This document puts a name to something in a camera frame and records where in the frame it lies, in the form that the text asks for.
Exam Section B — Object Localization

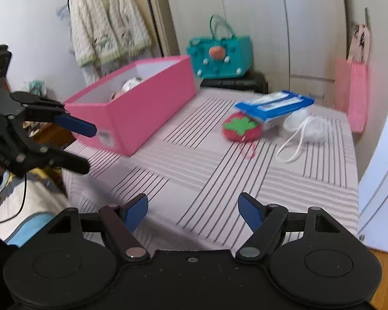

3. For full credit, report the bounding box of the red strawberry plush pouch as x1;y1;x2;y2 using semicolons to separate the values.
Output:
222;112;263;160

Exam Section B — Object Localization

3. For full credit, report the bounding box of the white knitted cardigan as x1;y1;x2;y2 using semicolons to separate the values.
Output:
69;0;152;85

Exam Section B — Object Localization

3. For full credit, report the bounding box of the pink paper gift bag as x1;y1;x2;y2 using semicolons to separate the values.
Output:
334;59;369;134

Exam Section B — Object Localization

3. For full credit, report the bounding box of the white cat plush toy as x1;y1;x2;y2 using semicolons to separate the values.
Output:
110;77;143;101

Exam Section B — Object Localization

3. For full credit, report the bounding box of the white wardrobe cabinet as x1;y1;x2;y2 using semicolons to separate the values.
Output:
142;0;388;111

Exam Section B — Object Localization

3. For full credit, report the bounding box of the pink cardboard storage box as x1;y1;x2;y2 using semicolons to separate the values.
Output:
65;56;197;156

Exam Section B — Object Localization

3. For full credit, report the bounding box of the white door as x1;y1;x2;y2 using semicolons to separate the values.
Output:
358;116;388;253

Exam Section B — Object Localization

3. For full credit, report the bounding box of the blue snack packet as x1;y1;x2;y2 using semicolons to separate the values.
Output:
235;90;315;122

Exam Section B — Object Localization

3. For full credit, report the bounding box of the teal felt tote bag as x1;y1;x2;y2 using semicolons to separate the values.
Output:
186;14;253;79

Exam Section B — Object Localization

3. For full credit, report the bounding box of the black suitcase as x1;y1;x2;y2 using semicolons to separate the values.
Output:
200;71;268;94

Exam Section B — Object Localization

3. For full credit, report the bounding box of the striped pink bed sheet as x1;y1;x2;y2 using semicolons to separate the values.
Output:
62;90;359;252

